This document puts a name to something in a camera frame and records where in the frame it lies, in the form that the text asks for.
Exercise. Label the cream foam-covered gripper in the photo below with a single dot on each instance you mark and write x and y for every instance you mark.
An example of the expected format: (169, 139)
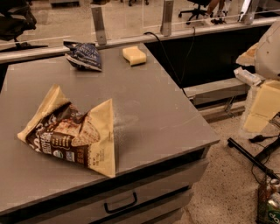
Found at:
(270, 56)

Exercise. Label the yellow sponge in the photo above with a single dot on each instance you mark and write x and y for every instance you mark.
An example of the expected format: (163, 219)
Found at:
(134, 55)

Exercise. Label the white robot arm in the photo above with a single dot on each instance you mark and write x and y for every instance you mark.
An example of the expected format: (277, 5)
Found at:
(272, 35)

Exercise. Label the white small box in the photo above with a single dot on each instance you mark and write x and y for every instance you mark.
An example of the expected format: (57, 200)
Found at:
(247, 77)

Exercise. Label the black tripod leg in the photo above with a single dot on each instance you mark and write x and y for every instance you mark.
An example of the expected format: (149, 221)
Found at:
(233, 144)

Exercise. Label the grey lower shelf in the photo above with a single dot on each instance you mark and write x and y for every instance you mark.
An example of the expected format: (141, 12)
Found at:
(215, 91)

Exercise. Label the person legs in background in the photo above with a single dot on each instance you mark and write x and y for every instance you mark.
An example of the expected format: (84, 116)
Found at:
(214, 4)

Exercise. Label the green soda can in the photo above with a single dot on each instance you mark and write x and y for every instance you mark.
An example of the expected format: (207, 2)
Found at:
(273, 208)

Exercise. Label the black office chair background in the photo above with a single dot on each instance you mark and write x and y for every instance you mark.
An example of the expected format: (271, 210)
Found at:
(196, 11)

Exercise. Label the grey desk drawer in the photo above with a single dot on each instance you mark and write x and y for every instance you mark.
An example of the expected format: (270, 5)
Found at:
(157, 199)

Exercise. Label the blue chip bag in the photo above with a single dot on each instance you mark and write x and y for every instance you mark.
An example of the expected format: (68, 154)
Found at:
(83, 55)

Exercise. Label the brown and cream snack bag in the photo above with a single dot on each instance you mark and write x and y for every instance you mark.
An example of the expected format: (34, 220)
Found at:
(60, 130)

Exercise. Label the black office chair left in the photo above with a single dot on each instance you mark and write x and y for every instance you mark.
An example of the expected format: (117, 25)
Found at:
(15, 18)

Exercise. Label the right metal glass bracket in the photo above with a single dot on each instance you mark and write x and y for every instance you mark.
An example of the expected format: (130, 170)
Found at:
(248, 11)

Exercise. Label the metal glass bracket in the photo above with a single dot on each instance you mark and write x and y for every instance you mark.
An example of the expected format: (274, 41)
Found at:
(248, 11)
(99, 25)
(166, 26)

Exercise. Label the middle metal glass bracket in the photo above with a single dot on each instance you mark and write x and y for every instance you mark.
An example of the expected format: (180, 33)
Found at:
(166, 26)

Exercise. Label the black drawer handle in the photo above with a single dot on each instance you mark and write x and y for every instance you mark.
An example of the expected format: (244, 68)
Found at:
(120, 202)

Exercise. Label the left metal glass bracket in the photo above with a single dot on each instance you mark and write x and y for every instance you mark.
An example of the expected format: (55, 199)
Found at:
(99, 25)

